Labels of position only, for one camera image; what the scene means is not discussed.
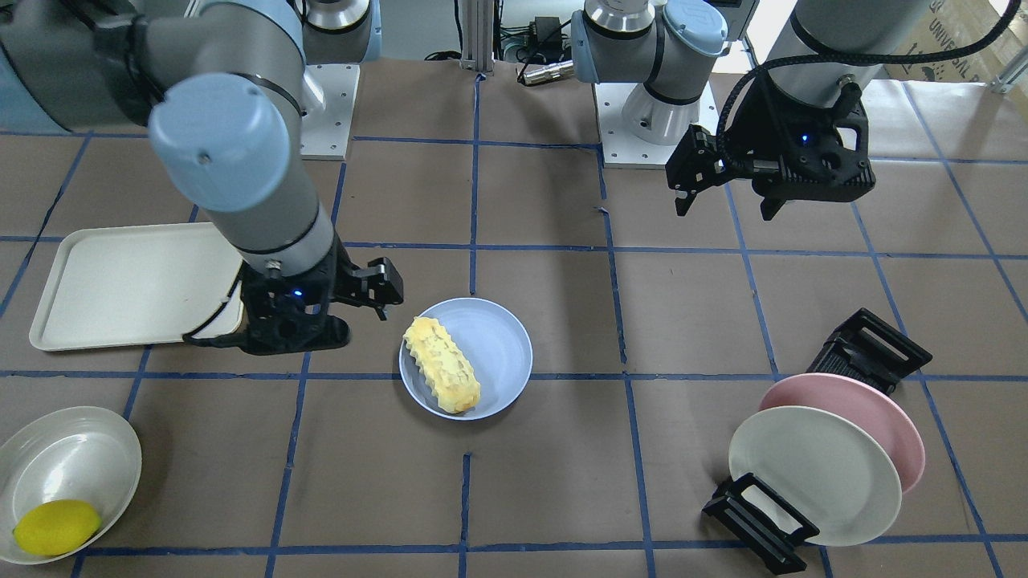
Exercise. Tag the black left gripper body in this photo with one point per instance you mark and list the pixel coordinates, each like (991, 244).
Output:
(755, 127)

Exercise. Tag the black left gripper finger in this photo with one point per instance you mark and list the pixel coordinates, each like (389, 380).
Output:
(771, 206)
(694, 166)

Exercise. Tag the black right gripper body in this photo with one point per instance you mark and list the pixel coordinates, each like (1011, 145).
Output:
(350, 278)

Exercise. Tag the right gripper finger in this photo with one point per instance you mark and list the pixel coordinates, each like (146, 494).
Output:
(379, 286)

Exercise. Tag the yellow bread loaf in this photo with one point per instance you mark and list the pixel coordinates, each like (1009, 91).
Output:
(446, 370)

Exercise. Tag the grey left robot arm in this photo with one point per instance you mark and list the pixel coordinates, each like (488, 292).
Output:
(671, 48)

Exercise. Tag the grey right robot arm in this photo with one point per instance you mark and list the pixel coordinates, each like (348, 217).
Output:
(220, 91)

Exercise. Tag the pink plate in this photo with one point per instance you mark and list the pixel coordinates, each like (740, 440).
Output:
(880, 417)

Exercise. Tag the cream round plate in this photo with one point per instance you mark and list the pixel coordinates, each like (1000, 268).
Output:
(84, 454)

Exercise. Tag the white plate in rack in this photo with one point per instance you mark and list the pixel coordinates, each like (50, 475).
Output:
(828, 469)

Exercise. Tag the black dish rack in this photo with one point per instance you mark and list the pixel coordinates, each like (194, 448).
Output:
(864, 347)

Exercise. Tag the cream rectangular tray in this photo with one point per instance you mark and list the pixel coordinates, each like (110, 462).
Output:
(138, 285)

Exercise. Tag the yellow lemon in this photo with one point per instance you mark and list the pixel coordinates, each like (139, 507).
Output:
(56, 528)

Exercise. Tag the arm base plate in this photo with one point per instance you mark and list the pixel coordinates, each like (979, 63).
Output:
(330, 90)
(639, 131)

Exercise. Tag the aluminium frame post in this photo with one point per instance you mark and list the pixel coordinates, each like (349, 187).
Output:
(477, 21)

